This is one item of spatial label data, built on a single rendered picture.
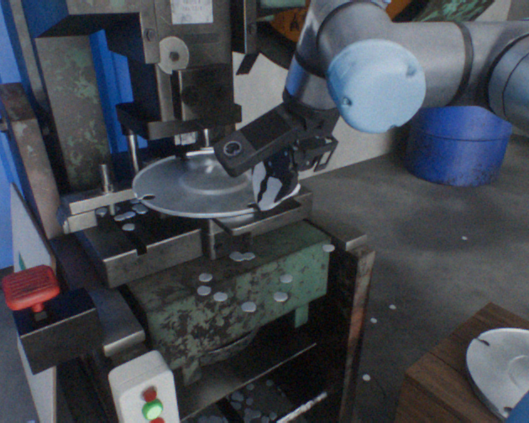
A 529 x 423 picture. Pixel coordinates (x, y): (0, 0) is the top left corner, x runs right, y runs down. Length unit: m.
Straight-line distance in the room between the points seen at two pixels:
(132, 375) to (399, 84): 0.49
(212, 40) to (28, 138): 0.48
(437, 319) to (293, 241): 0.99
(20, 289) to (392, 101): 0.49
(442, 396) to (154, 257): 0.64
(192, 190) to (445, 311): 1.27
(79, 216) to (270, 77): 1.74
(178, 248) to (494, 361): 0.72
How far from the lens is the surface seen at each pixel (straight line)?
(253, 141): 0.53
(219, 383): 1.03
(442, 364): 1.08
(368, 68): 0.37
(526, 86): 0.38
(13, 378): 1.65
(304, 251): 0.84
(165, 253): 0.78
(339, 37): 0.42
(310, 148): 0.57
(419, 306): 1.79
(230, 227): 0.63
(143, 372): 0.65
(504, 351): 1.14
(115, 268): 0.75
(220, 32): 0.79
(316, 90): 0.51
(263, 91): 2.39
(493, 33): 0.45
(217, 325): 0.80
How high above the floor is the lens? 1.10
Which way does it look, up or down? 28 degrees down
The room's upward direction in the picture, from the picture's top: straight up
